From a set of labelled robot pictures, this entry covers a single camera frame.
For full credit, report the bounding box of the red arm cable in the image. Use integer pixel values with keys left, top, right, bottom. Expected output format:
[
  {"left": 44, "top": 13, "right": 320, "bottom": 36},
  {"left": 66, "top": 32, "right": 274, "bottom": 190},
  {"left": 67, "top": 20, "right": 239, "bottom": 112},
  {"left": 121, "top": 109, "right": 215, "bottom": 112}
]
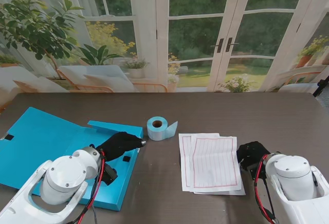
[
  {"left": 253, "top": 154, "right": 280, "bottom": 224},
  {"left": 76, "top": 151, "right": 106, "bottom": 224}
]

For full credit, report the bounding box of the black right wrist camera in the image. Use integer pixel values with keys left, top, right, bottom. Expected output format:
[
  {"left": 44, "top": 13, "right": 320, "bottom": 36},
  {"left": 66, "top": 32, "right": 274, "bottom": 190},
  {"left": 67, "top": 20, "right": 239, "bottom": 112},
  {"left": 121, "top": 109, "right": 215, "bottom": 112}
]
[{"left": 241, "top": 162, "right": 260, "bottom": 181}]

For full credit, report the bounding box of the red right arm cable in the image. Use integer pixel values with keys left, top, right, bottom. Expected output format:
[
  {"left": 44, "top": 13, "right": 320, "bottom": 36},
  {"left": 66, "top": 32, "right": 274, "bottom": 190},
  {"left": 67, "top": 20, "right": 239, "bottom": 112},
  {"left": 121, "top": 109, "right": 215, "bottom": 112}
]
[{"left": 253, "top": 154, "right": 280, "bottom": 224}]

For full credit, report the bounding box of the light blue label roll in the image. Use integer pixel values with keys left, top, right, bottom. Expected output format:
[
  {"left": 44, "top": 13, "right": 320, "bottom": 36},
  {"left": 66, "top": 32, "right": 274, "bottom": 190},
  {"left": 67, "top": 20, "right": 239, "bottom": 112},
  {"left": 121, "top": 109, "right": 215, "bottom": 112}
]
[{"left": 147, "top": 116, "right": 179, "bottom": 141}]

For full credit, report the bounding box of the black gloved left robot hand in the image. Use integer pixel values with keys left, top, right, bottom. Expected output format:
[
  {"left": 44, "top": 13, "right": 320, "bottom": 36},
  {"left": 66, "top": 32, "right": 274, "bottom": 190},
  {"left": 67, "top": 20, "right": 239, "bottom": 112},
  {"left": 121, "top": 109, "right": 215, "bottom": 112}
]
[{"left": 95, "top": 131, "right": 147, "bottom": 163}]

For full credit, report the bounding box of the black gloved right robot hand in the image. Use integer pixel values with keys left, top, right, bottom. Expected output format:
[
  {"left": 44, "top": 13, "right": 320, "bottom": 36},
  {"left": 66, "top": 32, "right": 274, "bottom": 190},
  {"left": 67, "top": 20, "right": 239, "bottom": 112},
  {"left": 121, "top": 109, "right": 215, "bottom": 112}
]
[{"left": 235, "top": 141, "right": 270, "bottom": 171}]

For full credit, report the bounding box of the garden window backdrop banner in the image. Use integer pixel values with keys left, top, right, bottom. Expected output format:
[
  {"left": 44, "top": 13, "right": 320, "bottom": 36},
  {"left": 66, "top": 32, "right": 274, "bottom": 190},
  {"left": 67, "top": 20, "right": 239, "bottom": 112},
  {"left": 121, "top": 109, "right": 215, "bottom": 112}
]
[{"left": 0, "top": 0, "right": 329, "bottom": 113}]

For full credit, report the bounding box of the blue file box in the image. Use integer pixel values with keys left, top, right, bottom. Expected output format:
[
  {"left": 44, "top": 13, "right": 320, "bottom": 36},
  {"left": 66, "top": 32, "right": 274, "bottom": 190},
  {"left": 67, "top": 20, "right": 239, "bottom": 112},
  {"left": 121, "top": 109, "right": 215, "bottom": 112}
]
[{"left": 0, "top": 107, "right": 144, "bottom": 212}]

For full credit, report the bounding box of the thin grey camera cable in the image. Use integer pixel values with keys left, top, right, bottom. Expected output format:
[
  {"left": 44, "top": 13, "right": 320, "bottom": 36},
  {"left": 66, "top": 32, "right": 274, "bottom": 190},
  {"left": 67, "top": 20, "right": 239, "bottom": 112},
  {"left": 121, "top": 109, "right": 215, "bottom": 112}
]
[{"left": 91, "top": 203, "right": 100, "bottom": 224}]

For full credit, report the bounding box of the red lined paper sheet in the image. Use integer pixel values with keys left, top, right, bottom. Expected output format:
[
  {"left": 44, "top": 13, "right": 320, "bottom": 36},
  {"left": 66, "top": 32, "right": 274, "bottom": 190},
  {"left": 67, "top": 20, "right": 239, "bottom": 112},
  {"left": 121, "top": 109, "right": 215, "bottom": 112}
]
[
  {"left": 179, "top": 133, "right": 221, "bottom": 192},
  {"left": 191, "top": 136, "right": 243, "bottom": 192},
  {"left": 190, "top": 188, "right": 246, "bottom": 196}
]

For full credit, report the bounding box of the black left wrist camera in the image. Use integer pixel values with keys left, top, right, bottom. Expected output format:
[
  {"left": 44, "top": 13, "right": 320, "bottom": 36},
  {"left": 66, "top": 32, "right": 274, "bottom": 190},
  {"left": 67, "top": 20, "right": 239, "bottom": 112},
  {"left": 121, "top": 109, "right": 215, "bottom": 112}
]
[{"left": 102, "top": 164, "right": 118, "bottom": 186}]

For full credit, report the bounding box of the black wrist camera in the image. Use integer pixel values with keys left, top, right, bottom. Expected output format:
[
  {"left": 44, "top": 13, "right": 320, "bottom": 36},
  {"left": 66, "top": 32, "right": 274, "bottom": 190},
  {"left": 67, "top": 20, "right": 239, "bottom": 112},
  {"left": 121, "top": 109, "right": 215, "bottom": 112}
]
[
  {"left": 241, "top": 162, "right": 260, "bottom": 181},
  {"left": 102, "top": 164, "right": 118, "bottom": 186}
]

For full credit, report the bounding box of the red left arm cable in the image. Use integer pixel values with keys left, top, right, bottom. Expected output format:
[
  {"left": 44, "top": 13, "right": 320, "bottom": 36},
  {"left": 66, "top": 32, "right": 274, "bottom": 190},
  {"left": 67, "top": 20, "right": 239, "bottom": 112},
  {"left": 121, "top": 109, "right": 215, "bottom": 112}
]
[{"left": 76, "top": 151, "right": 106, "bottom": 224}]

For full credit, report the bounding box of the black backdrop stand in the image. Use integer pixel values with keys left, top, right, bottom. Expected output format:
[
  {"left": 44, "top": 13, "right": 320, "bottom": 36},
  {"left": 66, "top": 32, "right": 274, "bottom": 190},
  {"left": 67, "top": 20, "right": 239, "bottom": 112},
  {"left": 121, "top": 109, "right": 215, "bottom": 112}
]
[{"left": 312, "top": 79, "right": 329, "bottom": 98}]

